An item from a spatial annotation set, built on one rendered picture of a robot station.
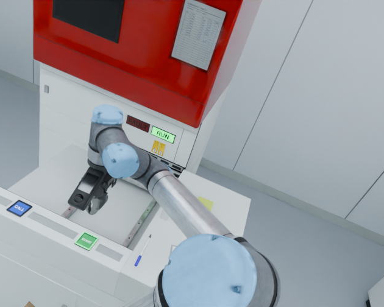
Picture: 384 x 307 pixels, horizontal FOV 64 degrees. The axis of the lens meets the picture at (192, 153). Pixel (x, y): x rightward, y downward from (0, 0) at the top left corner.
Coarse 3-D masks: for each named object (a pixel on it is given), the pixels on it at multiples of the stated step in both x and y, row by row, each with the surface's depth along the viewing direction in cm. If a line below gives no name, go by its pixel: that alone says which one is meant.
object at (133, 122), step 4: (128, 116) 142; (128, 120) 143; (132, 120) 142; (136, 120) 142; (132, 124) 144; (136, 124) 143; (140, 124) 142; (144, 124) 142; (148, 124) 141; (140, 128) 143; (144, 128) 143; (148, 128) 142
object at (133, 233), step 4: (152, 200) 141; (152, 204) 139; (148, 208) 136; (152, 208) 140; (144, 212) 134; (148, 212) 134; (144, 216) 132; (140, 220) 129; (144, 220) 132; (136, 224) 127; (140, 224) 128; (136, 228) 125; (132, 232) 123; (136, 232) 124; (128, 236) 121; (132, 236) 122; (128, 240) 120; (124, 244) 118; (128, 244) 119
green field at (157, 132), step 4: (156, 128) 141; (152, 132) 142; (156, 132) 142; (160, 132) 141; (164, 132) 140; (160, 136) 142; (164, 136) 142; (168, 136) 141; (172, 136) 140; (168, 140) 142; (172, 140) 141
